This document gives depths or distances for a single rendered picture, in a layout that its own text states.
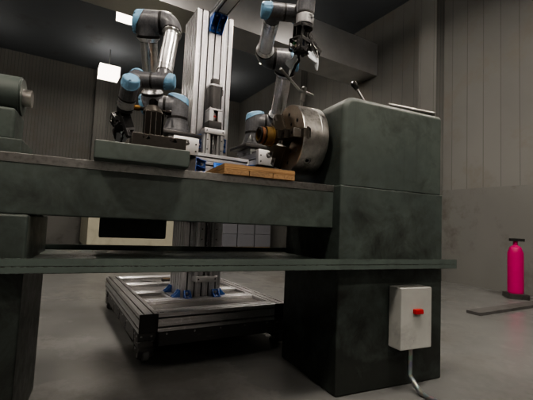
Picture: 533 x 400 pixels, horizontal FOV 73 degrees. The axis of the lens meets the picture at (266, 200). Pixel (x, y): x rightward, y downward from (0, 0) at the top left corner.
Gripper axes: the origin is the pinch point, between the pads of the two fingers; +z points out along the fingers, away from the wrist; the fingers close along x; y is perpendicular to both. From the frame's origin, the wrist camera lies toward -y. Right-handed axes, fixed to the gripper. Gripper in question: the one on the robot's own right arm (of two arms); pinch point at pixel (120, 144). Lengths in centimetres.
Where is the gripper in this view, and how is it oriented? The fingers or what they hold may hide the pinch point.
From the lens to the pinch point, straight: 192.1
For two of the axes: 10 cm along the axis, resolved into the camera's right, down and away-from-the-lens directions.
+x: -7.0, 1.7, -6.9
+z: -4.1, 7.0, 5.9
